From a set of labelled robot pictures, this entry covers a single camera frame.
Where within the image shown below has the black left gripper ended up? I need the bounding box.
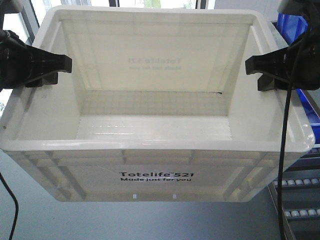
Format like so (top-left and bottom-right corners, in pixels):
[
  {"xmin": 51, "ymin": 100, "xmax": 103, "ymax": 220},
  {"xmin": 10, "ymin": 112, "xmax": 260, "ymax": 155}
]
[{"xmin": 0, "ymin": 30, "xmax": 72, "ymax": 90}]

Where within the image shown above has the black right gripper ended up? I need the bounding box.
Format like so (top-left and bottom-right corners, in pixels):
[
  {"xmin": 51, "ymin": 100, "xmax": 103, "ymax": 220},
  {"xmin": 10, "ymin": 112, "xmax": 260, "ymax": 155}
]
[{"xmin": 245, "ymin": 37, "xmax": 320, "ymax": 92}]

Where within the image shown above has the white plastic tote bin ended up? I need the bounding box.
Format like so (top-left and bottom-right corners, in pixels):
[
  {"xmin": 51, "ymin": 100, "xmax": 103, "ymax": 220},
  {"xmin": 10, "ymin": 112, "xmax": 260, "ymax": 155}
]
[{"xmin": 0, "ymin": 5, "xmax": 316, "ymax": 203}]

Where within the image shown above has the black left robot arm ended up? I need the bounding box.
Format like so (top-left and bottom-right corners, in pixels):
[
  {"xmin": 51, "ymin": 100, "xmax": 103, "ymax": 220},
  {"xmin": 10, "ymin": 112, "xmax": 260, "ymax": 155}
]
[{"xmin": 0, "ymin": 0, "xmax": 72, "ymax": 90}]

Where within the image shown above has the right shelf blue bin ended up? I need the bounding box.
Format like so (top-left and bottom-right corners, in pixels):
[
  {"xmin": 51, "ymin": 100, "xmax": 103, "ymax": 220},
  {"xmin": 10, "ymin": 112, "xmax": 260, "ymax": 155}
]
[{"xmin": 296, "ymin": 89, "xmax": 320, "ymax": 129}]

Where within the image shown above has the right shelf roller track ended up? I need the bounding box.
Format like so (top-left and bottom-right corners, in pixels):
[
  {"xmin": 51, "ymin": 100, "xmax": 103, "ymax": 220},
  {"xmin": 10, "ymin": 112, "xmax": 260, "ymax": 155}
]
[{"xmin": 281, "ymin": 177, "xmax": 320, "ymax": 189}]

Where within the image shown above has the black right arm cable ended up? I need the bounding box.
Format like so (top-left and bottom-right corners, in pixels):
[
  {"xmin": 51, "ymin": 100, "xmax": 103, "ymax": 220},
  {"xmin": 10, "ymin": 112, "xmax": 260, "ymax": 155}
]
[{"xmin": 277, "ymin": 32, "xmax": 311, "ymax": 240}]

